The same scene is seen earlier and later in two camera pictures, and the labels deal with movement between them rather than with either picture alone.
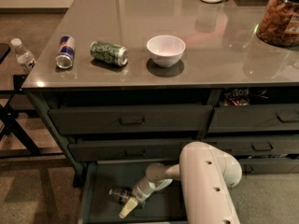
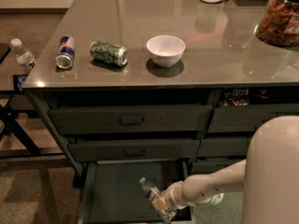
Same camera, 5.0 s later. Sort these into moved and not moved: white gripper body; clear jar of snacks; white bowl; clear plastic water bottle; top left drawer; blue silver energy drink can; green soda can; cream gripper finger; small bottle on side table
Moved: clear plastic water bottle; white gripper body; cream gripper finger
Not moved: white bowl; green soda can; blue silver energy drink can; clear jar of snacks; small bottle on side table; top left drawer
